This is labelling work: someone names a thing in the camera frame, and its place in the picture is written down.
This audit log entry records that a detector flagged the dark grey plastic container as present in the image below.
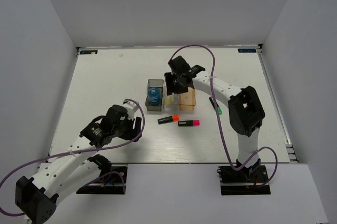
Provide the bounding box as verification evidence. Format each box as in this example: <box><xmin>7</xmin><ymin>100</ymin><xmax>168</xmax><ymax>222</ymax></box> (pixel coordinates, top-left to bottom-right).
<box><xmin>145</xmin><ymin>79</ymin><xmax>164</xmax><ymax>112</ymax></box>

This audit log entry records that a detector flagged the blue tape roll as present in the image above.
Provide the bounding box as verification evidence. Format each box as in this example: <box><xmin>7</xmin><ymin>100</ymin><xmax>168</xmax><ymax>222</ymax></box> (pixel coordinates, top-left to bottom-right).
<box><xmin>147</xmin><ymin>87</ymin><xmax>162</xmax><ymax>105</ymax></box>

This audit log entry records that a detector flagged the green capped black highlighter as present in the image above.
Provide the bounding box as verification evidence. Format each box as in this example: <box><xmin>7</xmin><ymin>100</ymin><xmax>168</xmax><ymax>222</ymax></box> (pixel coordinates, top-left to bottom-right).
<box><xmin>209</xmin><ymin>97</ymin><xmax>222</xmax><ymax>115</ymax></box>

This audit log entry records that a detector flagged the purple cable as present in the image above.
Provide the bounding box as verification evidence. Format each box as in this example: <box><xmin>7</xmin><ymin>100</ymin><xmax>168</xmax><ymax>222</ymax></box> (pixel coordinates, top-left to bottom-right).
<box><xmin>170</xmin><ymin>45</ymin><xmax>279</xmax><ymax>188</ymax></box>
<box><xmin>0</xmin><ymin>98</ymin><xmax>145</xmax><ymax>217</ymax></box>

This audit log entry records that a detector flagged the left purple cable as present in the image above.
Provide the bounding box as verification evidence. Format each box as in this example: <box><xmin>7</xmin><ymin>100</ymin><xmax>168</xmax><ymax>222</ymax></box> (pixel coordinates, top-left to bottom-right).
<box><xmin>0</xmin><ymin>98</ymin><xmax>145</xmax><ymax>217</ymax></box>

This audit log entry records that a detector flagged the clear plastic container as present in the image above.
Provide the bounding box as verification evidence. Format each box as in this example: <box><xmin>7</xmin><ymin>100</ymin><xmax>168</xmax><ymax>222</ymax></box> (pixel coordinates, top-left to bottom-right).
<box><xmin>163</xmin><ymin>84</ymin><xmax>179</xmax><ymax>111</ymax></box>

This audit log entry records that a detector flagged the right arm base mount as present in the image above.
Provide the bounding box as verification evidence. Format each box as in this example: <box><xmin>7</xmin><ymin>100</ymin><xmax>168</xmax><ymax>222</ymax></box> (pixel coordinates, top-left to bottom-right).
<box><xmin>216</xmin><ymin>165</ymin><xmax>271</xmax><ymax>196</ymax></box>

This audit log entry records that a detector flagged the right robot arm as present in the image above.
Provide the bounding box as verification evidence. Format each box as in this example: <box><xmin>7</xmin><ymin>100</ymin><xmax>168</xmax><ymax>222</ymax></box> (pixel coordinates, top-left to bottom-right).
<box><xmin>164</xmin><ymin>70</ymin><xmax>265</xmax><ymax>181</ymax></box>

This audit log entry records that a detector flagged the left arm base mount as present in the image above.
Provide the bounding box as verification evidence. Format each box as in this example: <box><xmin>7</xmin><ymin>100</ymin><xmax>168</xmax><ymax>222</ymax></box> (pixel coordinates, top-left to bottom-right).
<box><xmin>76</xmin><ymin>165</ymin><xmax>128</xmax><ymax>195</ymax></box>

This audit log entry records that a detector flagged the right table label sticker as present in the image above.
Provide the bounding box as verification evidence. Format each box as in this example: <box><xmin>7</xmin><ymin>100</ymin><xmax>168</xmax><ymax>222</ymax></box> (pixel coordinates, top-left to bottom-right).
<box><xmin>237</xmin><ymin>48</ymin><xmax>256</xmax><ymax>53</ymax></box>

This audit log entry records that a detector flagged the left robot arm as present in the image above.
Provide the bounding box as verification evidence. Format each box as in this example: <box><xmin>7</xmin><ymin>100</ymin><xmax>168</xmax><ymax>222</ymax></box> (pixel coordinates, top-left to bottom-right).
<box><xmin>15</xmin><ymin>99</ymin><xmax>145</xmax><ymax>223</ymax></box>

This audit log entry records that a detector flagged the table label sticker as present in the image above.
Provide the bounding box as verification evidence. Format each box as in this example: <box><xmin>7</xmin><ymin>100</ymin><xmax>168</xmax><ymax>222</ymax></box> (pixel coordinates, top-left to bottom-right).
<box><xmin>237</xmin><ymin>48</ymin><xmax>256</xmax><ymax>53</ymax></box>
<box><xmin>80</xmin><ymin>50</ymin><xmax>98</xmax><ymax>55</ymax></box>

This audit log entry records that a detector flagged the orange capped black highlighter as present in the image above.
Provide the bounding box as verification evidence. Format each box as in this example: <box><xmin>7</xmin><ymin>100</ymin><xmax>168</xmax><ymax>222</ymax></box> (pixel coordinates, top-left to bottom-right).
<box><xmin>157</xmin><ymin>115</ymin><xmax>180</xmax><ymax>125</ymax></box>

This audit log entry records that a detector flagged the left table label sticker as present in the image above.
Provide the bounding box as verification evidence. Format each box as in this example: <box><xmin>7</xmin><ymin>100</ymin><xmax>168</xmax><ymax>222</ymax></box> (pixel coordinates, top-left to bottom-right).
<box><xmin>80</xmin><ymin>50</ymin><xmax>98</xmax><ymax>55</ymax></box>

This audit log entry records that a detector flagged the pink capped black highlighter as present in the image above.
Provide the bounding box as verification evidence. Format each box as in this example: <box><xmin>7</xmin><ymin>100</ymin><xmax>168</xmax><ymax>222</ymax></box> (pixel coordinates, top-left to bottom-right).
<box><xmin>178</xmin><ymin>120</ymin><xmax>200</xmax><ymax>127</ymax></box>

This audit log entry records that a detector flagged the amber plastic container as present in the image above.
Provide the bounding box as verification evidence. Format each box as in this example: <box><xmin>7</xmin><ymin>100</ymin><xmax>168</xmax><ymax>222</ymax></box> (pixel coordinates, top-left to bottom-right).
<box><xmin>178</xmin><ymin>87</ymin><xmax>196</xmax><ymax>112</ymax></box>

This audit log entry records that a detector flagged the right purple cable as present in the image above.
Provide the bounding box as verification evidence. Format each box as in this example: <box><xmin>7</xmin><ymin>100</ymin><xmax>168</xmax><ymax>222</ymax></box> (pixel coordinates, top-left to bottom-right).
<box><xmin>170</xmin><ymin>45</ymin><xmax>279</xmax><ymax>188</ymax></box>

